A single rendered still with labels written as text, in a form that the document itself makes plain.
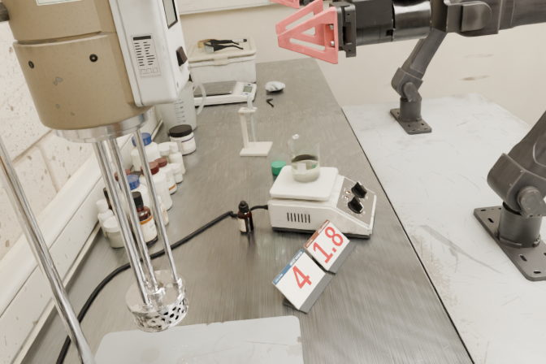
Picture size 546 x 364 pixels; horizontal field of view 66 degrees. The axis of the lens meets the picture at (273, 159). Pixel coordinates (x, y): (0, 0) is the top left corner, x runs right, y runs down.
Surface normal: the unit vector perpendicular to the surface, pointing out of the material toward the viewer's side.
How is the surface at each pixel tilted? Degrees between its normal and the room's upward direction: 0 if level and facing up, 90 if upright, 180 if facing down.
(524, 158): 60
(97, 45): 90
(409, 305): 0
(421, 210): 0
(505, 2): 87
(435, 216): 0
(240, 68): 93
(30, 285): 90
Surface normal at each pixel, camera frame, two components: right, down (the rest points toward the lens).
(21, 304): 0.99, -0.10
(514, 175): -0.91, -0.36
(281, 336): -0.10, -0.89
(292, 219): -0.28, 0.45
